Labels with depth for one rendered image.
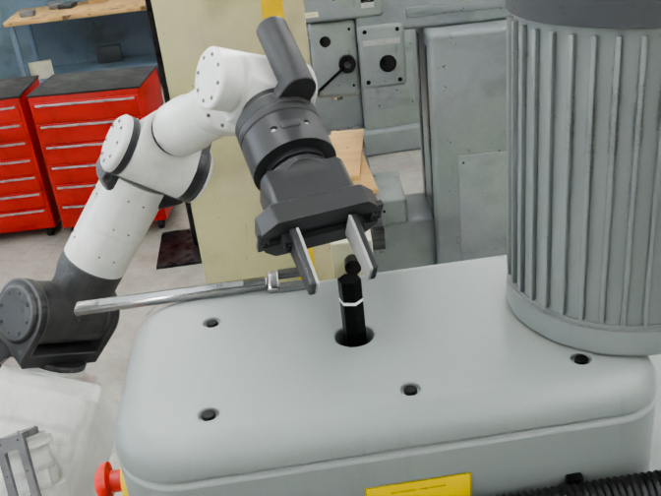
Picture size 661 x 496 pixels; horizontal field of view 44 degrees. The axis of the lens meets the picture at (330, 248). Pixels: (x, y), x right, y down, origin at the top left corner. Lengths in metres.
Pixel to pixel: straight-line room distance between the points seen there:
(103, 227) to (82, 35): 8.89
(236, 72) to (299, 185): 0.15
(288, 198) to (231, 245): 1.87
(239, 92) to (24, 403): 0.57
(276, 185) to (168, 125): 0.28
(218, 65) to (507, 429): 0.45
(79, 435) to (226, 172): 1.46
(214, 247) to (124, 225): 1.51
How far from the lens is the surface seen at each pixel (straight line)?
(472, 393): 0.69
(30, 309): 1.16
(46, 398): 1.21
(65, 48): 10.06
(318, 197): 0.77
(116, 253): 1.15
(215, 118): 0.96
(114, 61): 9.64
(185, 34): 2.42
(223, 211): 2.58
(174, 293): 0.87
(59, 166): 5.65
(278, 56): 0.85
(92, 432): 1.22
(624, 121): 0.65
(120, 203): 1.12
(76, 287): 1.18
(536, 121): 0.68
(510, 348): 0.74
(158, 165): 1.07
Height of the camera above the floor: 2.31
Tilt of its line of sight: 27 degrees down
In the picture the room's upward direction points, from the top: 6 degrees counter-clockwise
